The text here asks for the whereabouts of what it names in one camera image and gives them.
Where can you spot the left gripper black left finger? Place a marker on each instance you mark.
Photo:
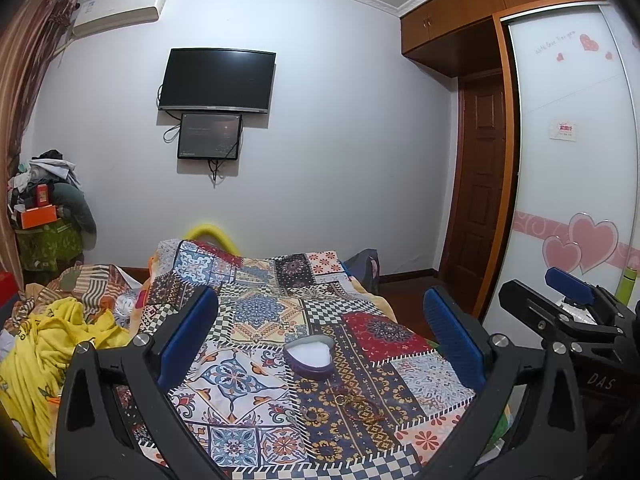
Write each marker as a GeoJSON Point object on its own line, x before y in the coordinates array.
{"type": "Point", "coordinates": [92, 440]}

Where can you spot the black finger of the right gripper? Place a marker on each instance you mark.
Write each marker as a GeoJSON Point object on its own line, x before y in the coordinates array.
{"type": "Point", "coordinates": [548, 320]}
{"type": "Point", "coordinates": [569, 286]}

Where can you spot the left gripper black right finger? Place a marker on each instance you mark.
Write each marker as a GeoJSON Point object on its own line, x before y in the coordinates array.
{"type": "Point", "coordinates": [526, 420]}

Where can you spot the purple heart-shaped jewelry box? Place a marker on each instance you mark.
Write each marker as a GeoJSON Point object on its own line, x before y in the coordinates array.
{"type": "Point", "coordinates": [311, 356]}

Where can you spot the green bottle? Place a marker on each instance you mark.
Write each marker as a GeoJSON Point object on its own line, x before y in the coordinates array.
{"type": "Point", "coordinates": [625, 286]}

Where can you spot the yellow blanket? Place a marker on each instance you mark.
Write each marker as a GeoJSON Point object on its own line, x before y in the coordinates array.
{"type": "Point", "coordinates": [34, 371]}

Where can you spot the brown wooden door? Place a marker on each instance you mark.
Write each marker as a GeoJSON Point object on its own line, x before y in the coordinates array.
{"type": "Point", "coordinates": [477, 188]}

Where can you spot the white wardrobe sliding door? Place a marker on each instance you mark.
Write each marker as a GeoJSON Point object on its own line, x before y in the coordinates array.
{"type": "Point", "coordinates": [576, 207]}

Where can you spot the striped brown pillow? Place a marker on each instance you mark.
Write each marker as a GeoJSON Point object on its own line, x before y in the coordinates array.
{"type": "Point", "coordinates": [95, 286]}

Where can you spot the dark blue bag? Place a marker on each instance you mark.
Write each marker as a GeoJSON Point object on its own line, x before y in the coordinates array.
{"type": "Point", "coordinates": [365, 267]}

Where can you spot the colourful patchwork bed cover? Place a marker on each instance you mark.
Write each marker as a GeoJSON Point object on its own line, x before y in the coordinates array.
{"type": "Point", "coordinates": [384, 412]}

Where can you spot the orange box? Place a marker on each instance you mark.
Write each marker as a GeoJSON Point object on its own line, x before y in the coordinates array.
{"type": "Point", "coordinates": [39, 216]}

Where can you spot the yellow pillow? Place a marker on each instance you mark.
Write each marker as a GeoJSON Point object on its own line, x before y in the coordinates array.
{"type": "Point", "coordinates": [217, 234]}

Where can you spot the pile of clutter clothes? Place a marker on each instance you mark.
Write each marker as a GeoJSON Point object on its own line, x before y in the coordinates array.
{"type": "Point", "coordinates": [45, 252]}

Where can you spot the brown upper wooden cabinet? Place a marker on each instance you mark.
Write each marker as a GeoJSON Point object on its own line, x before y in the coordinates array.
{"type": "Point", "coordinates": [455, 37]}

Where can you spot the striped brown curtain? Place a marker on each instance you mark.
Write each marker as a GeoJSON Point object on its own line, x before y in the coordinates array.
{"type": "Point", "coordinates": [27, 48]}

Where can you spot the white air conditioner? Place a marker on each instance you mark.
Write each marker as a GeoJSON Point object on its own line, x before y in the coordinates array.
{"type": "Point", "coordinates": [95, 16]}

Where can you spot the small black wall monitor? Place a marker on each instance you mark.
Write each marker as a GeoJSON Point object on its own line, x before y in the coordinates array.
{"type": "Point", "coordinates": [209, 136]}

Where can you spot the black wall television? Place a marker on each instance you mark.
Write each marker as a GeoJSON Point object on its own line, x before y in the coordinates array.
{"type": "Point", "coordinates": [217, 80]}

